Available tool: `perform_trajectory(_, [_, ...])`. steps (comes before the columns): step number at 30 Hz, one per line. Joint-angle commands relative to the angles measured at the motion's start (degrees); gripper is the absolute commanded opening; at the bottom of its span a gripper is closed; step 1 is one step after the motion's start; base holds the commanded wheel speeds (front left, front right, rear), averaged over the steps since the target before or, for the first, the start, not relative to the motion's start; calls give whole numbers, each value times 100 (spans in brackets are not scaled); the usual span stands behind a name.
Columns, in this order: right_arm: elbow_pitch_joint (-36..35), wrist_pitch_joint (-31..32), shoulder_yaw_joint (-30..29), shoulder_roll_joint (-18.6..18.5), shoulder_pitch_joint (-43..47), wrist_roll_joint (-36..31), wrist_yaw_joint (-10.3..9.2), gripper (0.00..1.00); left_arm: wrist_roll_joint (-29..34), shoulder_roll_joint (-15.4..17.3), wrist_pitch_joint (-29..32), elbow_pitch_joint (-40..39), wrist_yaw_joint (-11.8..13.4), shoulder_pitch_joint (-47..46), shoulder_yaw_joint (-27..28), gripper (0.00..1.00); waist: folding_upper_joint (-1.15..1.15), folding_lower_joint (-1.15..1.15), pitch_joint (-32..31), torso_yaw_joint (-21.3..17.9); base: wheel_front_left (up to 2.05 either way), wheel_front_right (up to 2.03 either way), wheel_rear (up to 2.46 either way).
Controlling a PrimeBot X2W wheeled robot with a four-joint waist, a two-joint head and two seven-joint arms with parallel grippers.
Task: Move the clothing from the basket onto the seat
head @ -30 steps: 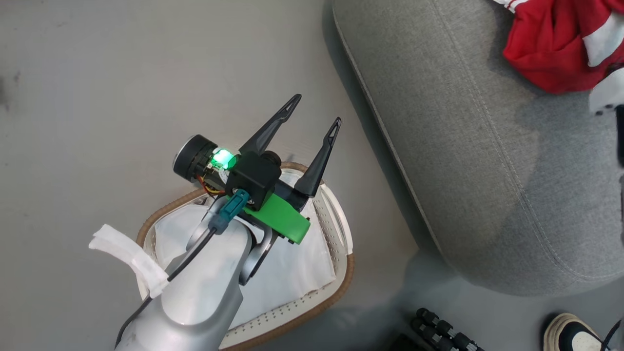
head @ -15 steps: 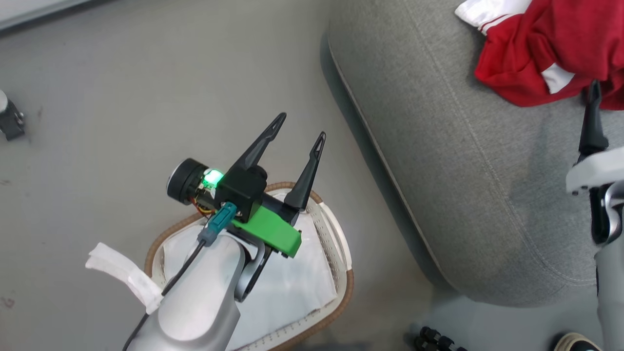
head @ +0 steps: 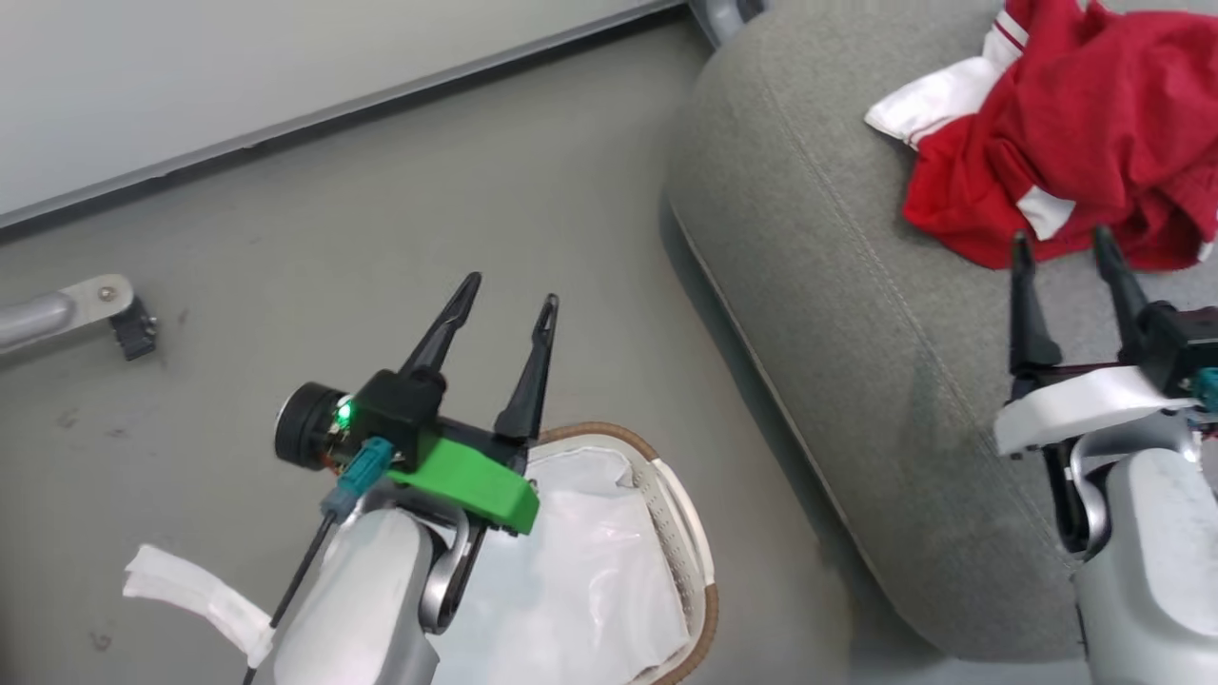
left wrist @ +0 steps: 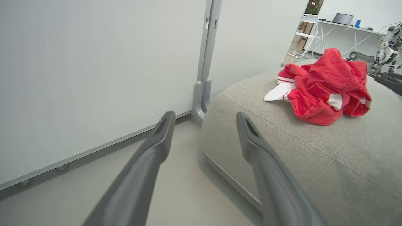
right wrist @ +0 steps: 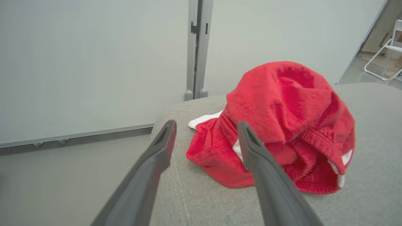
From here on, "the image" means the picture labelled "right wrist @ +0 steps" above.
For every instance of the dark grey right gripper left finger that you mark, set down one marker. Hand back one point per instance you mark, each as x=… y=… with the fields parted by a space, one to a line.
x=141 y=188

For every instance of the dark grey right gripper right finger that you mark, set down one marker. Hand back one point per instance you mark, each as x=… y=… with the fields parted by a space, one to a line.
x=276 y=194

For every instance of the red jersey shirt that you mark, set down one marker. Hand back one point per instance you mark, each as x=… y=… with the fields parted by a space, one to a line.
x=282 y=106

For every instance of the grey fabric sofa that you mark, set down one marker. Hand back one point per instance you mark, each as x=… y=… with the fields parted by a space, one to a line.
x=373 y=188

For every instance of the white folding chair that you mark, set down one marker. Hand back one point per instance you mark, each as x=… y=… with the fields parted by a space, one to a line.
x=391 y=47

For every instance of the grey partition bottom rail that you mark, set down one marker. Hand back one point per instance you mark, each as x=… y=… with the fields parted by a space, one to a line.
x=78 y=135

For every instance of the grey double partition post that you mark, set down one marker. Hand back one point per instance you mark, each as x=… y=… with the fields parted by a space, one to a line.
x=199 y=56

